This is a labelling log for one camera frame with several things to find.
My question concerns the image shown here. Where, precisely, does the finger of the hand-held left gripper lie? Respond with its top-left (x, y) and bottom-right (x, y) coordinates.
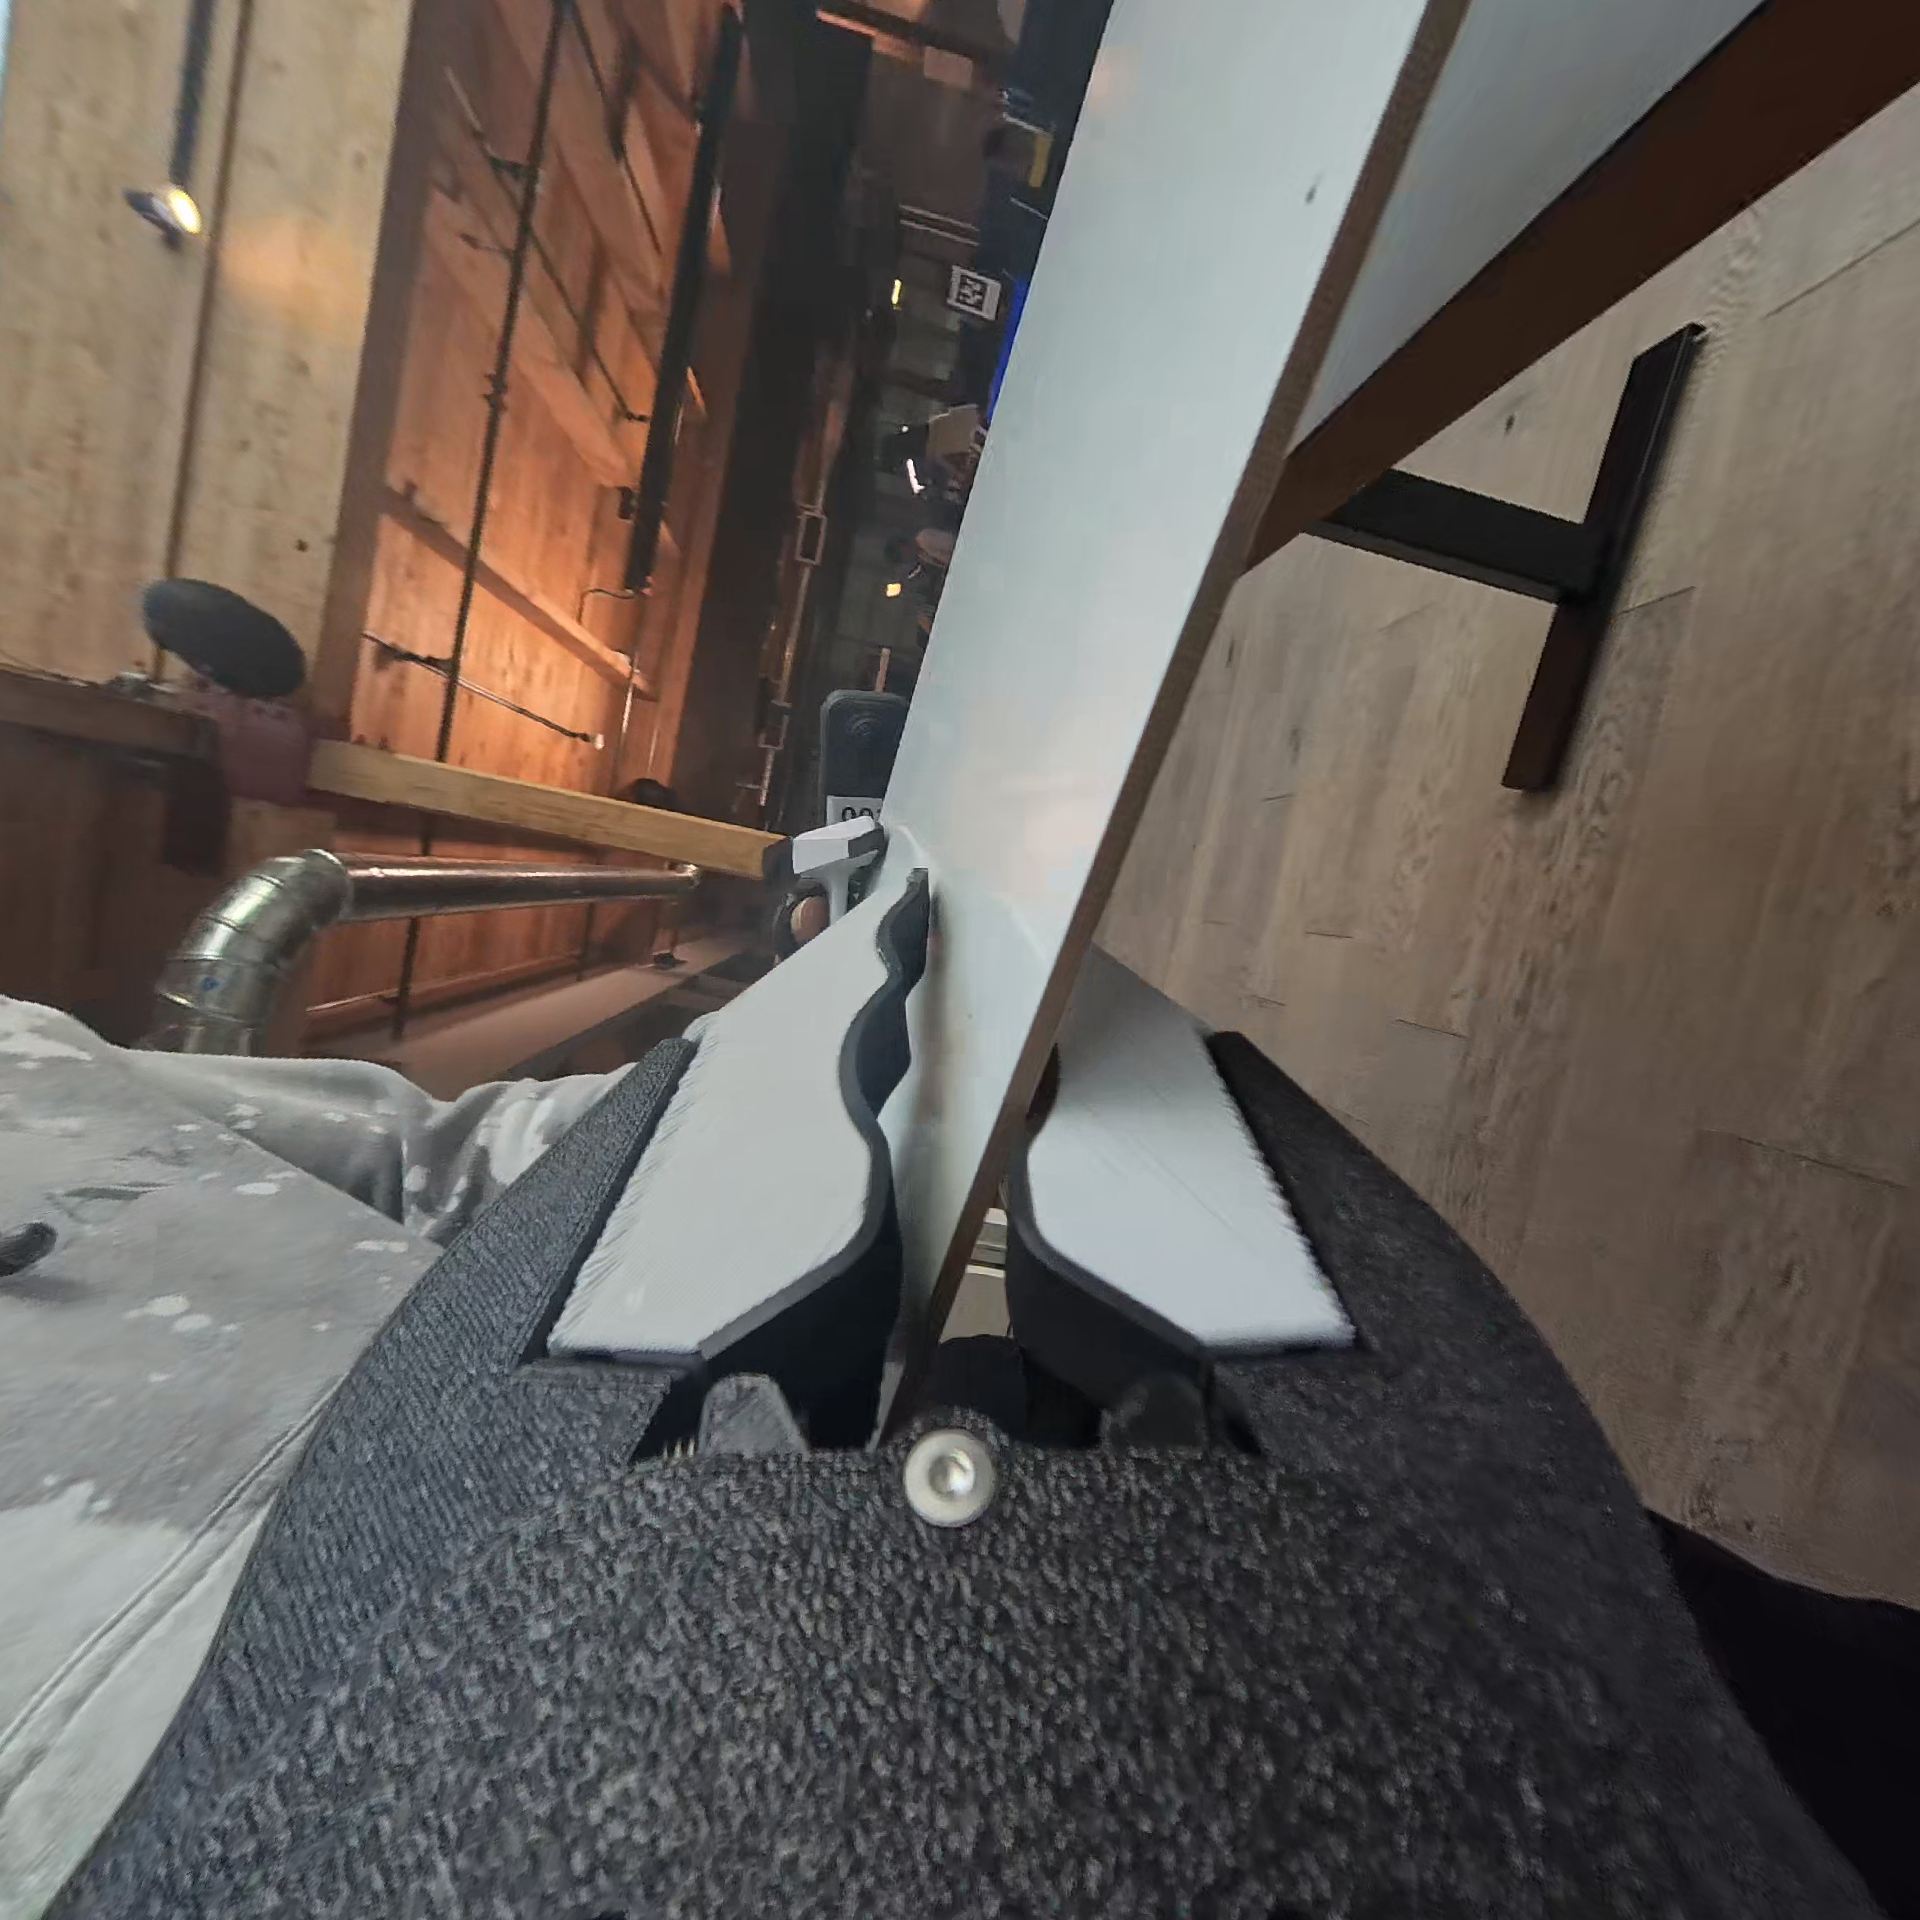
top-left (768, 821), bottom-right (890, 901)

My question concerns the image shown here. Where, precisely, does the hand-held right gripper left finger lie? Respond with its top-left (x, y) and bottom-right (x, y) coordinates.
top-left (546, 872), bottom-right (938, 1368)

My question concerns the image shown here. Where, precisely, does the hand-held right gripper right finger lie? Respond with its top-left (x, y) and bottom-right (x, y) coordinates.
top-left (1003, 944), bottom-right (1360, 1364)

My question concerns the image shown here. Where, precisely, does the white rounded board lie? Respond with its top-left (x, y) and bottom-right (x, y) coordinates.
top-left (877, 0), bottom-right (1477, 1441)

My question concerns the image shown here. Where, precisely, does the person's left forearm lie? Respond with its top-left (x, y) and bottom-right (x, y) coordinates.
top-left (337, 1020), bottom-right (715, 1247)

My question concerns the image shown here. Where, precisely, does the dark desk leg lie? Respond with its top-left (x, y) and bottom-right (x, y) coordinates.
top-left (1321, 322), bottom-right (1712, 791)

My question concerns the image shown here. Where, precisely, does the light wooden beam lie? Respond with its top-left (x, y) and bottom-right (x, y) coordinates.
top-left (307, 738), bottom-right (795, 884)

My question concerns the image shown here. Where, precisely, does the black round dish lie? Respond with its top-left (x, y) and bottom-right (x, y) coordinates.
top-left (143, 575), bottom-right (310, 699)

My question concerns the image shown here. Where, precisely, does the dark wooden counter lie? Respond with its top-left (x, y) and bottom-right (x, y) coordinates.
top-left (0, 666), bottom-right (235, 1038)

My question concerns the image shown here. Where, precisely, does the black ceiling rail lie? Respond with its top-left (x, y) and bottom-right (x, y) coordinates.
top-left (619, 5), bottom-right (748, 593)

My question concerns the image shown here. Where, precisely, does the silver ventilation duct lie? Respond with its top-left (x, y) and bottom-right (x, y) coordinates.
top-left (139, 846), bottom-right (709, 1051)

